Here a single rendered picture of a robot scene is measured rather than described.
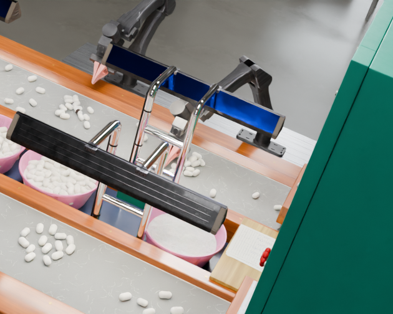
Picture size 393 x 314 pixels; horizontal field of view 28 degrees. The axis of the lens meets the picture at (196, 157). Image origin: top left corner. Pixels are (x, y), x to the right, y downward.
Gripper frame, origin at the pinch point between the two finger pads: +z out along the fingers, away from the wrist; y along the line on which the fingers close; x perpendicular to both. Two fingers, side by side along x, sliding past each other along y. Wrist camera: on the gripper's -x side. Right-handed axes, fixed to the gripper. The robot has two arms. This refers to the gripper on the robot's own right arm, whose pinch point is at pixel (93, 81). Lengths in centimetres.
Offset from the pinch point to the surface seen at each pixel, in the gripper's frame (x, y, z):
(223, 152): 6, 54, 3
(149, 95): -45, 34, 12
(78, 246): -42, 36, 62
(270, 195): 0, 77, 12
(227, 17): 248, -24, -168
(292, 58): 233, 35, -150
